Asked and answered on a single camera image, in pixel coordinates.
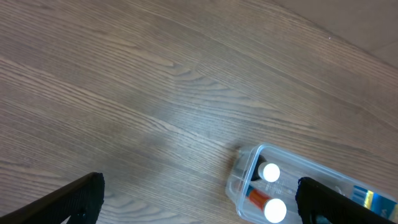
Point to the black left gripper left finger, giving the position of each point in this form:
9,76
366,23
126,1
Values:
78,202

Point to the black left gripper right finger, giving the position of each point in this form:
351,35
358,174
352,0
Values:
319,204

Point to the orange bottle white cap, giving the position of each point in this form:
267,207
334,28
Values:
273,210

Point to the black bottle white cap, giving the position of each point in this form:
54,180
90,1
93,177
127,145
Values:
264,170

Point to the clear plastic container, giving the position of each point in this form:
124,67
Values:
292,168

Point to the blue VapoDrops box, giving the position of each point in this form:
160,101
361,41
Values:
378,204

